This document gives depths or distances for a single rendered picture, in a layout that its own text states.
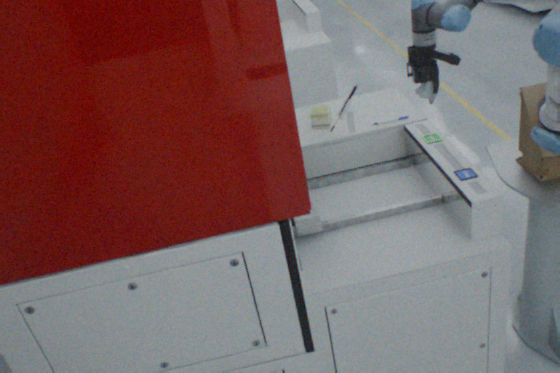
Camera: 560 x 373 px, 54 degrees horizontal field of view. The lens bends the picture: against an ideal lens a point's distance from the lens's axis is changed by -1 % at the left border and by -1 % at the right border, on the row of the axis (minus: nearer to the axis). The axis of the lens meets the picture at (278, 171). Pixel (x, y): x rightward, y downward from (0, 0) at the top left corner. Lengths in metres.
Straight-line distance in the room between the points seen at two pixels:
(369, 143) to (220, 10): 1.20
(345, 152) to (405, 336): 0.70
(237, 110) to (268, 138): 0.09
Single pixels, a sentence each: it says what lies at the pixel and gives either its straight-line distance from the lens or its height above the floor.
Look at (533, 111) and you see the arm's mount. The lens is 1.99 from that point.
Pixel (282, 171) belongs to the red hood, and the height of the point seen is 1.34.
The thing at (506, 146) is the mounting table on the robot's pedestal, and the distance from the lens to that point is 2.21.
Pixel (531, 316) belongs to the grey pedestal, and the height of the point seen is 0.15.
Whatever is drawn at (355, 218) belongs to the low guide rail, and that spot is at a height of 0.84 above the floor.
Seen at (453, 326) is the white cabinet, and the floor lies 0.55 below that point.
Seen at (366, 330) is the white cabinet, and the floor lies 0.63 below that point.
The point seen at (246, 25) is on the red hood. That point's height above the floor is 1.65.
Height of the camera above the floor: 1.89
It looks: 30 degrees down
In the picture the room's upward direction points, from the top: 11 degrees counter-clockwise
